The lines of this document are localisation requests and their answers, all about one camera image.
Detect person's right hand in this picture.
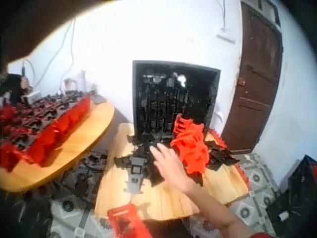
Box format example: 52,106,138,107
149,143,198,194

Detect heap of black plastic parts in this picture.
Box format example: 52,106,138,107
114,127,240,188

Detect grey plastic part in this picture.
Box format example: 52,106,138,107
124,156,147,197

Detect heap of red plastic parts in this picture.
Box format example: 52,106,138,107
170,113,211,176

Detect small wooden table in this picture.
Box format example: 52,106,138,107
95,122,250,221

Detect black plastic crate with parts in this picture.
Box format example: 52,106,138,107
132,60,221,139

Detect red plastic basket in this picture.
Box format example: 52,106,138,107
107,205,152,238

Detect black parts heap on floor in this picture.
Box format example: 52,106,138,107
58,148,110,200

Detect round wooden table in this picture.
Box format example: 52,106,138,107
0,93,115,192

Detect white jug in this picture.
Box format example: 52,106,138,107
63,70,87,93

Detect brown wooden door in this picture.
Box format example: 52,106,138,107
220,0,284,154

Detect red tray of assembled parts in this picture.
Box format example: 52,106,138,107
0,92,92,173

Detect white box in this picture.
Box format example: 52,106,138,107
22,90,42,103

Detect white wall socket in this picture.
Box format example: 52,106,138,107
216,26,236,45

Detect white cables on wall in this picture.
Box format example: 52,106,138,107
21,19,77,90

